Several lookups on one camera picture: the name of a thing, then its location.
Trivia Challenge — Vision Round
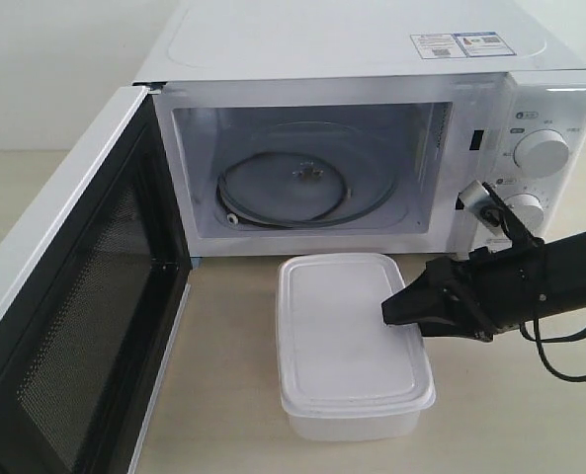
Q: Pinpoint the lower white control knob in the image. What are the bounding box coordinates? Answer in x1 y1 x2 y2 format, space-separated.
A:
504 194 544 231

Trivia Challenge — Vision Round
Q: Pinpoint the white blue warning sticker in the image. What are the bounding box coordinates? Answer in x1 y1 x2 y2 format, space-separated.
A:
410 34 466 59

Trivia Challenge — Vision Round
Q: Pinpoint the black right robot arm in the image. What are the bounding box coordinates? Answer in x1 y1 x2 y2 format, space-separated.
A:
381 232 586 342

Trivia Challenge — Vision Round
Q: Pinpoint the white microwave oven body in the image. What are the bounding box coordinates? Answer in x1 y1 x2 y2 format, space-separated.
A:
134 1 586 258

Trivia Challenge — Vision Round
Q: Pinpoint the white microwave door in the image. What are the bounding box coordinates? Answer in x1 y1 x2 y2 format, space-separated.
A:
0 86 192 473

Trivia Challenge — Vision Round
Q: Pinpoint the white control knob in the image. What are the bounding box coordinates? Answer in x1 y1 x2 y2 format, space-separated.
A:
513 129 570 178
504 194 544 231

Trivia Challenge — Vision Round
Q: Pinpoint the glass turntable plate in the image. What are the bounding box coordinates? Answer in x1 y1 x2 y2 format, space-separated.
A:
216 121 398 230

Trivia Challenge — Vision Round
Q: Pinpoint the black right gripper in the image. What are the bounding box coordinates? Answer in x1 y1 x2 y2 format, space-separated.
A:
381 243 549 342

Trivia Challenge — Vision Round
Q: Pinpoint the white plastic lidded container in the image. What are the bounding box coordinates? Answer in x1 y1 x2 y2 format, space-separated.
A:
276 253 436 442

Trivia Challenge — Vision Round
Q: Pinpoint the blue energy label sticker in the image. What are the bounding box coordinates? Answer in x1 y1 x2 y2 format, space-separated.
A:
454 32 516 57

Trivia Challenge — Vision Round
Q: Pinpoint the upper white control knob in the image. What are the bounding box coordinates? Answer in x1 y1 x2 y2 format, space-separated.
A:
513 129 570 178

